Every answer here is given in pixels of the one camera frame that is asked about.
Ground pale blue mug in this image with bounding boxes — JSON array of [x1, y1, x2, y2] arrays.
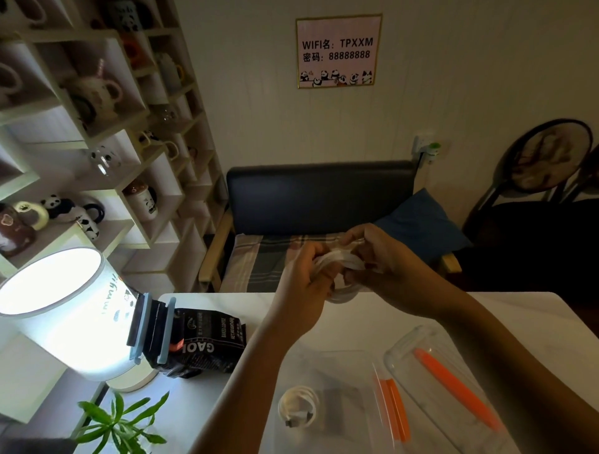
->
[[156, 51, 186, 94]]

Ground plaid seat cushion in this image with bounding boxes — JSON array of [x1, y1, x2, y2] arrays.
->
[[219, 233, 347, 294]]

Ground glass panda cup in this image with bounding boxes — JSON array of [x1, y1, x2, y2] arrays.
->
[[89, 145, 123, 177]]

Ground black and white panda mug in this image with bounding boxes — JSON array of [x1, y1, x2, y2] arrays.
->
[[41, 195, 106, 242]]

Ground blue pillow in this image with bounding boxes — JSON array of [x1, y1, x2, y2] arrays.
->
[[374, 188, 473, 258]]

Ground white lit table lamp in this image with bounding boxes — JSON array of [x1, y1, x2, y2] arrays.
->
[[0, 247, 160, 394]]

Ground person's left hand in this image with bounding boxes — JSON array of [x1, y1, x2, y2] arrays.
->
[[268, 240, 346, 338]]

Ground white wall socket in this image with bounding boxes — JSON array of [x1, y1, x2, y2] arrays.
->
[[412, 133, 436, 156]]

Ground white panda mug brown lid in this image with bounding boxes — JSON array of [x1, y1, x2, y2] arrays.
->
[[123, 181, 160, 221]]

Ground round-backed dark chair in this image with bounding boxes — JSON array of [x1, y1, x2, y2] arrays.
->
[[562, 143, 599, 206], [462, 119, 595, 291]]

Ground green potted plant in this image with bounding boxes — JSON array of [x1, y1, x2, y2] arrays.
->
[[74, 391, 171, 454]]

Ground person's left forearm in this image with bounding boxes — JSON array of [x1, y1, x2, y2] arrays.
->
[[189, 322, 310, 454]]

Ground person's right forearm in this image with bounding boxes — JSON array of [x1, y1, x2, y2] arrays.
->
[[436, 290, 599, 454]]

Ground black coffee packet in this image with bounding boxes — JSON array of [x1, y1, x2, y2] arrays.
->
[[152, 308, 248, 379]]

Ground clear lid with orange latch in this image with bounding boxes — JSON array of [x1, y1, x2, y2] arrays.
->
[[383, 325, 521, 454]]

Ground orange mug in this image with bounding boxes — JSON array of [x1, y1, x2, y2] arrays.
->
[[121, 36, 150, 69]]

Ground brown bear mug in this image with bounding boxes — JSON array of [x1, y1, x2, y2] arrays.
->
[[0, 203, 37, 257]]

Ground clear plastic storage box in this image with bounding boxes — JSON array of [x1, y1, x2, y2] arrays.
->
[[259, 350, 412, 454]]

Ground blue holder with black coasters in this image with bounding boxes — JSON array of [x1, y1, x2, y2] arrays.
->
[[127, 293, 178, 366]]

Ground mug with yellow handle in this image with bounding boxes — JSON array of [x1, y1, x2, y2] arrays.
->
[[13, 200, 50, 232]]

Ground dark panda print mug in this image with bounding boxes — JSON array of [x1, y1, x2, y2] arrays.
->
[[106, 0, 155, 31]]

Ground white mug with cream handle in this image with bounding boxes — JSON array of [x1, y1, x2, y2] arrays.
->
[[132, 130, 160, 151]]

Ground person's right hand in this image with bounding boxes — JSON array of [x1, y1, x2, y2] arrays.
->
[[338, 224, 465, 320]]

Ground white mug with pink ears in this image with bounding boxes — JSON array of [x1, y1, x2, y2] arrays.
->
[[66, 59, 124, 128]]

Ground white coiled charging cable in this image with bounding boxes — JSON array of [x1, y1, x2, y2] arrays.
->
[[277, 385, 321, 429]]

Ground white cubby shelf unit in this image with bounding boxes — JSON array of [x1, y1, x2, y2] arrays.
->
[[0, 0, 230, 296]]

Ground pink framed wall sign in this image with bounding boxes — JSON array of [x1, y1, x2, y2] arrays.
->
[[295, 14, 383, 89]]

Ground plain white mug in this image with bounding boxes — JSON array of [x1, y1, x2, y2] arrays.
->
[[0, 63, 24, 106]]

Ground black wooden-armed sofa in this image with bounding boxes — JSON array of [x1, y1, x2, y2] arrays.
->
[[198, 160, 464, 294]]

